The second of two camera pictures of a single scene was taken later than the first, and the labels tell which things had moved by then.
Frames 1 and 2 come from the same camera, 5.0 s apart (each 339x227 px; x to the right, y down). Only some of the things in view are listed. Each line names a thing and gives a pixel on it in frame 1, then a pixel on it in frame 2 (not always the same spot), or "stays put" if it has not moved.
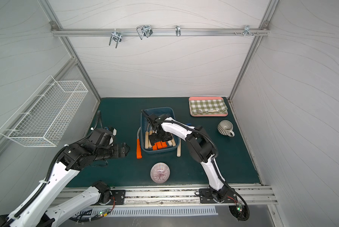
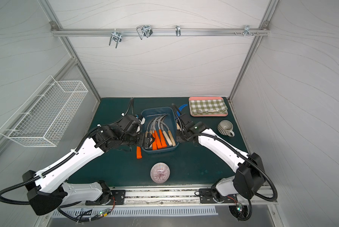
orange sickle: (138, 151) stays put
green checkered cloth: (214, 107) stays put
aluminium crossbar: (79, 31) stays put
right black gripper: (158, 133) → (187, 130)
